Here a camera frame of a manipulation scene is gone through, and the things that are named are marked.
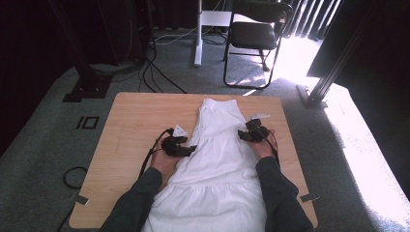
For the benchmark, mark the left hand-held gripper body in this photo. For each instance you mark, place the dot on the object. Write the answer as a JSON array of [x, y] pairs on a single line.
[[174, 145]]

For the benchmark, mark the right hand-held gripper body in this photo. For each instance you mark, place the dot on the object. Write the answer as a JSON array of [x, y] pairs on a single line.
[[256, 130]]

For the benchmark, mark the white skirt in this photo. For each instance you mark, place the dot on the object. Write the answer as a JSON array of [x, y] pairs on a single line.
[[212, 180]]

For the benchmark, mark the person's right hand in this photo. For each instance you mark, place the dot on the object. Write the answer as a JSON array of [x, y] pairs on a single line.
[[264, 150]]

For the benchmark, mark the person's left hand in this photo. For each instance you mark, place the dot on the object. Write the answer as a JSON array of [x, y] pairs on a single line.
[[164, 164]]

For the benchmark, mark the aluminium profile stand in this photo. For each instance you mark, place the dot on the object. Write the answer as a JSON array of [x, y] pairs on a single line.
[[317, 93]]

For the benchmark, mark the grey tape piece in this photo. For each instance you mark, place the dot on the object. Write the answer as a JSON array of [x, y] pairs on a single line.
[[82, 199], [309, 197]]

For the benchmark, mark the black folding chair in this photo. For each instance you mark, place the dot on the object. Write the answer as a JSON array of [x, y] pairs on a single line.
[[253, 35]]

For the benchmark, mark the black metal stand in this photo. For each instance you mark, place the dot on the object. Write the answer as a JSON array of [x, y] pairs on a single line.
[[87, 82]]

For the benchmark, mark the vertical window blinds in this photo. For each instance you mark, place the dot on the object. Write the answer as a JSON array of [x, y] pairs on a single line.
[[306, 19]]

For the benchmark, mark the white desk frame leg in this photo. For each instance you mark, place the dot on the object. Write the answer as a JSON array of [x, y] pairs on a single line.
[[199, 48]]

